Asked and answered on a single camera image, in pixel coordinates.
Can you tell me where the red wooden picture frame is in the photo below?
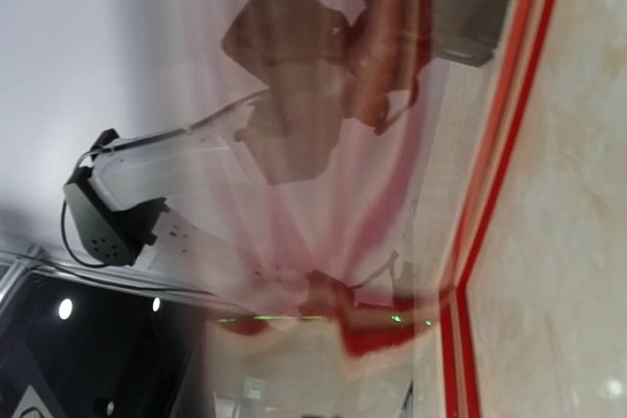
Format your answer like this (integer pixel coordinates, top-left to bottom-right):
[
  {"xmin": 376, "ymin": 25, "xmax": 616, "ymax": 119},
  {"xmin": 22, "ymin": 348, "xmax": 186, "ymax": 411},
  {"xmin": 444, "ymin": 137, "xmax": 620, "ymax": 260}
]
[{"xmin": 440, "ymin": 0, "xmax": 555, "ymax": 417}]

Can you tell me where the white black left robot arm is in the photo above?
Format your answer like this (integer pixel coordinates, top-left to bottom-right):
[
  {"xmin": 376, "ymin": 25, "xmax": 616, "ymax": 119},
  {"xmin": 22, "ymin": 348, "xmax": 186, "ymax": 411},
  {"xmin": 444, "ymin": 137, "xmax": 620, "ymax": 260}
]
[{"xmin": 62, "ymin": 90, "xmax": 272, "ymax": 266}]

